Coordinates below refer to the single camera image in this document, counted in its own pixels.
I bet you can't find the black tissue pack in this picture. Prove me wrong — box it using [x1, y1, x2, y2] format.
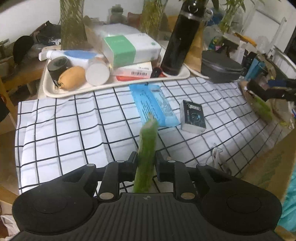
[180, 100, 207, 135]

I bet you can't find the blue wipes packet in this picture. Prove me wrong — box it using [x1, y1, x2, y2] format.
[129, 84, 180, 128]

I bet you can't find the brown cardboard box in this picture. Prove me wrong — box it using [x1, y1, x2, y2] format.
[242, 130, 295, 203]

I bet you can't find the black sponge block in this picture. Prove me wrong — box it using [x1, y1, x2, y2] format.
[247, 79, 268, 101]

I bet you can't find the grey zip case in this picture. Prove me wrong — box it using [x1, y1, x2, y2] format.
[201, 51, 243, 84]

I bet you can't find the black white checkered cloth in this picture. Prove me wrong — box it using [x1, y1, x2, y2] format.
[15, 77, 286, 193]

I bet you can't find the black thermos bottle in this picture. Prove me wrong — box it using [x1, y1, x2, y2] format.
[161, 1, 208, 76]

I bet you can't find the white cylinder container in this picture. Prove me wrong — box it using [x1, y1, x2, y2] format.
[85, 57, 110, 86]

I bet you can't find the beige egg shaped sponge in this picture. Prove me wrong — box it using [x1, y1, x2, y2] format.
[58, 66, 86, 90]

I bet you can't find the white red flat box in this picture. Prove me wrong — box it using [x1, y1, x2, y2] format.
[110, 62, 152, 78]

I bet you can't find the white serving tray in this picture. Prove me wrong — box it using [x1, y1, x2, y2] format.
[38, 60, 190, 98]

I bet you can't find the white blue spray bottle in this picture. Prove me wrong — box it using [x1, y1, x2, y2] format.
[39, 50, 104, 68]

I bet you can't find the green white tissue box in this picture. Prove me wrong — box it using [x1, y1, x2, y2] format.
[102, 33, 162, 68]

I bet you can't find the glass vase with bamboo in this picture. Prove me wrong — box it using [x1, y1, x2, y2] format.
[60, 0, 87, 50]

